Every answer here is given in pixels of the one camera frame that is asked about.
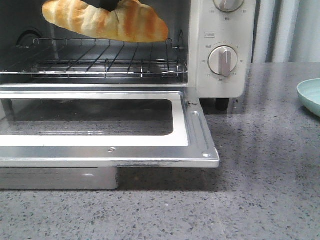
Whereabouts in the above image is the golden striped bread roll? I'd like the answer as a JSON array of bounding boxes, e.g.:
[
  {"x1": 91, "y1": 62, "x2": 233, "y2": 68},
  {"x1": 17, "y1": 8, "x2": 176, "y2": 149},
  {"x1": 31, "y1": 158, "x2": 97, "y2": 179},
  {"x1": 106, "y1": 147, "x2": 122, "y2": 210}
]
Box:
[{"x1": 42, "y1": 0, "x2": 169, "y2": 43}]

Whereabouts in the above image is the white Toshiba toaster oven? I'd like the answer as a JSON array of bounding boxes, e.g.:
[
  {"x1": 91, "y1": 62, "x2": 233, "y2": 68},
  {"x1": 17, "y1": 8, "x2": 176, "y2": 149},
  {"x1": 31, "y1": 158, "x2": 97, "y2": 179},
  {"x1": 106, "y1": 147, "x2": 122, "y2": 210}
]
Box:
[{"x1": 0, "y1": 0, "x2": 256, "y2": 111}]

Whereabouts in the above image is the metal wire oven rack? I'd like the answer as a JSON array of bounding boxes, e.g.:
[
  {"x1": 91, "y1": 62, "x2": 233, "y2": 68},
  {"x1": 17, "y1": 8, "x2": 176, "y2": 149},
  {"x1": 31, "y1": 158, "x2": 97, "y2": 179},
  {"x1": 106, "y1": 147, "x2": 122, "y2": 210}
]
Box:
[{"x1": 0, "y1": 38, "x2": 188, "y2": 78}]

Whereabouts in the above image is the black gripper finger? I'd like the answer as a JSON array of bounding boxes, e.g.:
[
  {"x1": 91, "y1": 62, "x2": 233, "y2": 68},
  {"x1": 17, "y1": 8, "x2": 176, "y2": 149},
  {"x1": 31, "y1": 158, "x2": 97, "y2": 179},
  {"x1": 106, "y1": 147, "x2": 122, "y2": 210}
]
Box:
[{"x1": 99, "y1": 0, "x2": 120, "y2": 12}]

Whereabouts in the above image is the glass oven door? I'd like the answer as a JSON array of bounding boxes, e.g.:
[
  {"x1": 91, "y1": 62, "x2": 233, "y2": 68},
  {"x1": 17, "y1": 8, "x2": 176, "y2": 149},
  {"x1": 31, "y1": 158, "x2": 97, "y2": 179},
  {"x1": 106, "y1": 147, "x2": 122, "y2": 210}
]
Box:
[{"x1": 0, "y1": 84, "x2": 220, "y2": 168}]

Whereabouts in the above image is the light green plate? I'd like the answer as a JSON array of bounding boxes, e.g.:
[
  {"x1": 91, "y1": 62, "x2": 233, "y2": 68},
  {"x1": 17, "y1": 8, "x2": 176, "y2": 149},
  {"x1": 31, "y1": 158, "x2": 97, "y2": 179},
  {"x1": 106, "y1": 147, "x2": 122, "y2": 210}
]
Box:
[{"x1": 296, "y1": 78, "x2": 320, "y2": 117}]

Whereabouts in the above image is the grey curtain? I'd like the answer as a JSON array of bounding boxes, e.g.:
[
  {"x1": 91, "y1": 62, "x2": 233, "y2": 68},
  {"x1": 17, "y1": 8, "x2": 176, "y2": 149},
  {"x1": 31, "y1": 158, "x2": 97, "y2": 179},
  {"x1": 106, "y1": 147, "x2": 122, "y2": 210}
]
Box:
[{"x1": 252, "y1": 0, "x2": 320, "y2": 63}]

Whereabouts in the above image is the silver oven door handle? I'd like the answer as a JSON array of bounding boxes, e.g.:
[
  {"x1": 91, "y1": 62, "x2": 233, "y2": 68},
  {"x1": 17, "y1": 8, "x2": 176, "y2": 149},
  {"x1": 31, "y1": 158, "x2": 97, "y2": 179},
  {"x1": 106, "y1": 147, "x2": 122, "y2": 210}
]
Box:
[{"x1": 0, "y1": 167, "x2": 119, "y2": 190}]

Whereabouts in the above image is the lower timer knob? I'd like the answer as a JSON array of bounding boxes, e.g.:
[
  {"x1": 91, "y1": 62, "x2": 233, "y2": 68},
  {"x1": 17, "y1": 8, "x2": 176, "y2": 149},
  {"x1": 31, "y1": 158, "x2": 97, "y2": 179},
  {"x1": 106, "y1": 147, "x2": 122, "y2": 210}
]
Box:
[{"x1": 208, "y1": 46, "x2": 238, "y2": 77}]

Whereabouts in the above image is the upper temperature knob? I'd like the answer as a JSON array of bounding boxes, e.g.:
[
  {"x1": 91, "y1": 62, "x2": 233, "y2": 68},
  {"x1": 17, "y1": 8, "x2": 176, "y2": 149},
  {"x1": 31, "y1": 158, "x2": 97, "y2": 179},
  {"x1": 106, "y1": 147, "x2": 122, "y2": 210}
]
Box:
[{"x1": 213, "y1": 0, "x2": 244, "y2": 13}]

